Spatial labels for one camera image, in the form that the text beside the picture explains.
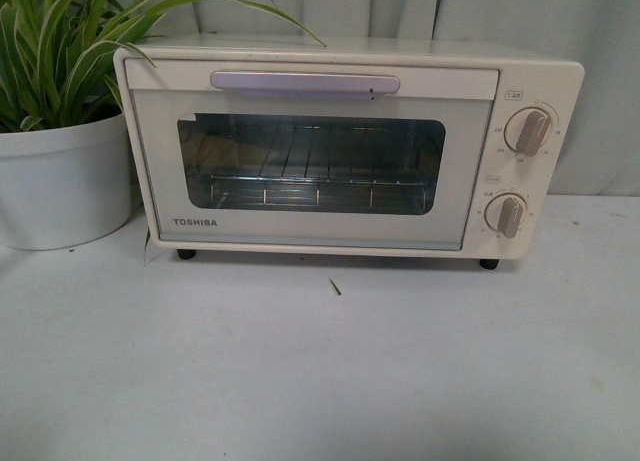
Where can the white backdrop curtain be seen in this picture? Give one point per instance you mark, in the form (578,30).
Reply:
(600,155)

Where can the white plant pot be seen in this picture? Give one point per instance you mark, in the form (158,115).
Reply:
(64,187)

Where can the silver oven door handle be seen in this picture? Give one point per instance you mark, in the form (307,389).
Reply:
(299,84)

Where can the green striped spider plant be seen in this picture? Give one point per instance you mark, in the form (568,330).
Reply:
(57,58)

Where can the glass oven door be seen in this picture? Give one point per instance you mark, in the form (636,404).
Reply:
(185,127)

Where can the cream Toshiba toaster oven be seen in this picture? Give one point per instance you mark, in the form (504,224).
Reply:
(526,80)

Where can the upper temperature knob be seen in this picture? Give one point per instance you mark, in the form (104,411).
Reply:
(527,131)

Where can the small green leaf scrap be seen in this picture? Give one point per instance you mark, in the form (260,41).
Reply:
(335,287)

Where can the lower timer knob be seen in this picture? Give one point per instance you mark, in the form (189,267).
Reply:
(505,214)

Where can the metal wire oven rack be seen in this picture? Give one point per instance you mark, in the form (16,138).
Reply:
(337,169)

